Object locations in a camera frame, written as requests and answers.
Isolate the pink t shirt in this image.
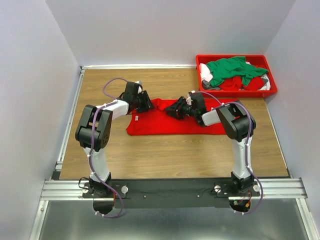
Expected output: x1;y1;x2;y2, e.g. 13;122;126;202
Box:
199;63;213;82

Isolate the green t shirt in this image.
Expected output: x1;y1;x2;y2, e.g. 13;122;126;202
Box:
205;56;269;87

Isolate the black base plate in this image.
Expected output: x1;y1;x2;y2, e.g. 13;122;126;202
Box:
78;177;260;213

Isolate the red plastic bin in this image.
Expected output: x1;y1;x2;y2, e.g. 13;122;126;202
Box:
195;54;278;98

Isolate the red t shirt in bin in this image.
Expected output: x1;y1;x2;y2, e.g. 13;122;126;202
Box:
218;76;264;91

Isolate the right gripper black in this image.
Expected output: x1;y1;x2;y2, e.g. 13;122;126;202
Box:
163;96;197;121

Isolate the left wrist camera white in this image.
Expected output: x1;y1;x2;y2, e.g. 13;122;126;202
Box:
135;80;143;94

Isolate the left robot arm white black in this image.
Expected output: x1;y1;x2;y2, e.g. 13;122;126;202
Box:
75;81;154;198

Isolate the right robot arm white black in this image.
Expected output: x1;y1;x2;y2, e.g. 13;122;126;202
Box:
164;91;256;196

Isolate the aluminium frame rail front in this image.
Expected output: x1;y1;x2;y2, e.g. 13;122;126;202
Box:
40;178;308;201

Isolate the grey t shirt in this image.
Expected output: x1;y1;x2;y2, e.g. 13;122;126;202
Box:
201;80;221;91

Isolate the red t shirt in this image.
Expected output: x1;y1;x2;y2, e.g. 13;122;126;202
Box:
126;98;226;136
218;76;264;91

